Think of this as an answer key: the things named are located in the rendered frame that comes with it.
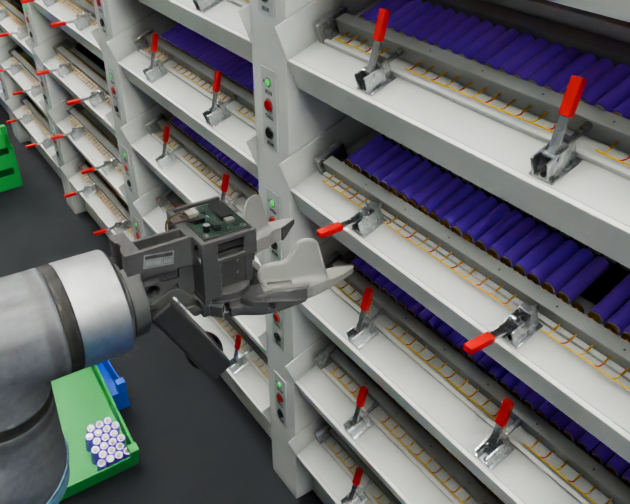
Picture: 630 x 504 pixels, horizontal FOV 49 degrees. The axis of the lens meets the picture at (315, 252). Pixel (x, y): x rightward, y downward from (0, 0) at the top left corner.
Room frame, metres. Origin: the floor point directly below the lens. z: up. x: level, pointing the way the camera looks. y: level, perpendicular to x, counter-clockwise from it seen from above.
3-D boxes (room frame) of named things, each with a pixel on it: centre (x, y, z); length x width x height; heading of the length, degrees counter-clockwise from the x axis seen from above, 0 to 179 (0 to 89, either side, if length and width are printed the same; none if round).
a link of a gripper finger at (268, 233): (0.60, 0.06, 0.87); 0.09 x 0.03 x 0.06; 149
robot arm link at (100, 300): (0.46, 0.18, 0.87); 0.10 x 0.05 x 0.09; 34
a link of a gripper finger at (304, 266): (0.52, 0.01, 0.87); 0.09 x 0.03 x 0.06; 100
